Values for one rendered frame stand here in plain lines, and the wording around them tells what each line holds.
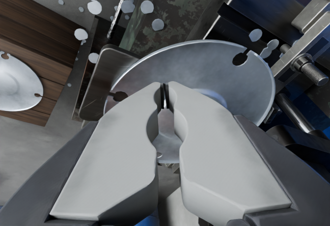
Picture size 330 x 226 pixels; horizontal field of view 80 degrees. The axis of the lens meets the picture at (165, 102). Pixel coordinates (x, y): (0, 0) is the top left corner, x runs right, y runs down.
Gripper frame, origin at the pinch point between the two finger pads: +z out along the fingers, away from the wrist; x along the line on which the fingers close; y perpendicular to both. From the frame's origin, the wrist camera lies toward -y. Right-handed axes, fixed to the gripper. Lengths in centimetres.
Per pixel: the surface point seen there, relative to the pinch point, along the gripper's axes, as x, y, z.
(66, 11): -44, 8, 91
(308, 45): 22.9, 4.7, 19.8
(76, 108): -22.7, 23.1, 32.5
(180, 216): 14, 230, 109
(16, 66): -51, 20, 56
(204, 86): 6.2, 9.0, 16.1
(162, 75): -0.1, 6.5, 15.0
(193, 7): 5.9, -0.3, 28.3
